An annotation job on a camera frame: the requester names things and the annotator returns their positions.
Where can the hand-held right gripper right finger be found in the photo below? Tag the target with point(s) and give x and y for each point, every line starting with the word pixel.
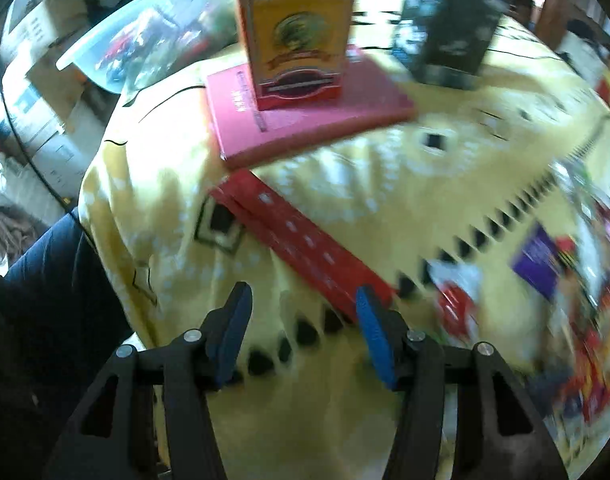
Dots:
pixel 377 335

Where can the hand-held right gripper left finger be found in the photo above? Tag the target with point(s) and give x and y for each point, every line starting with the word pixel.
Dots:
pixel 232 330

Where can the long red box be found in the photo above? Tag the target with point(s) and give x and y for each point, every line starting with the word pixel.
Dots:
pixel 300 240

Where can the clear plastic bowl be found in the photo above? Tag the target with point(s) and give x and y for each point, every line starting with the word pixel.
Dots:
pixel 150 35

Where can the red and white snack packet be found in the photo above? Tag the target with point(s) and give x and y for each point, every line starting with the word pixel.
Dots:
pixel 455 305

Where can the yellow printed blanket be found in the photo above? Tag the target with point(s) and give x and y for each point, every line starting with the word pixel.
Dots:
pixel 385 200

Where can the purple snack packet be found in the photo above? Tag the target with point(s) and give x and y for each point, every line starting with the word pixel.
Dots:
pixel 540 260

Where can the person's leg in dark trousers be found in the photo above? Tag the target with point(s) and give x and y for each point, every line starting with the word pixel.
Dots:
pixel 45 310

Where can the red book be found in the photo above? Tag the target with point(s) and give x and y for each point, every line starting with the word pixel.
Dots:
pixel 295 130

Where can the pile of snack packets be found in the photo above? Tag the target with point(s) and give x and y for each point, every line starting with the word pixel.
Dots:
pixel 595 310

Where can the beige cloth pile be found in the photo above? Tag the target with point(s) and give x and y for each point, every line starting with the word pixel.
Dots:
pixel 10 210

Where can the white cardboard box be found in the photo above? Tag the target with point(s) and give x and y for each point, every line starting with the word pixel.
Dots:
pixel 35 110

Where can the orange and red carton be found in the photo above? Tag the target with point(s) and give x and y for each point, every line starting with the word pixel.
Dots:
pixel 295 35

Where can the dark printed carton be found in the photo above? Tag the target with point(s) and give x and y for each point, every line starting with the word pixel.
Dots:
pixel 455 25

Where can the wooden cabinet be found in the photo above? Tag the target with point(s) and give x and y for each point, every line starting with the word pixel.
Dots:
pixel 575 5

